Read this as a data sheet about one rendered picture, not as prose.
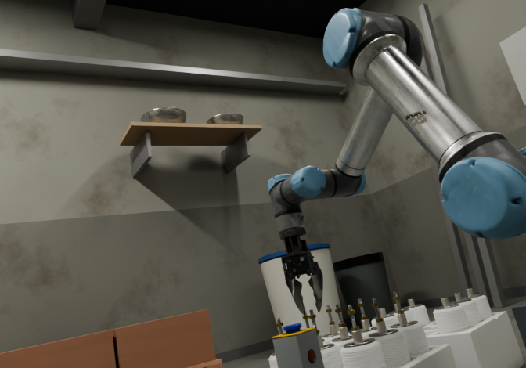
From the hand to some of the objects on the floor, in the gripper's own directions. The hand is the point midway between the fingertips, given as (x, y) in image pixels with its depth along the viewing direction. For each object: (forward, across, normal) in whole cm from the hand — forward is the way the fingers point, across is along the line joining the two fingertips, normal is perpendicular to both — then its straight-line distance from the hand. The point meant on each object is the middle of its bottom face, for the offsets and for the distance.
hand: (311, 308), depth 116 cm
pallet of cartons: (+35, -149, +134) cm, 203 cm away
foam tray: (+35, +32, +58) cm, 75 cm away
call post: (+35, -2, -19) cm, 40 cm away
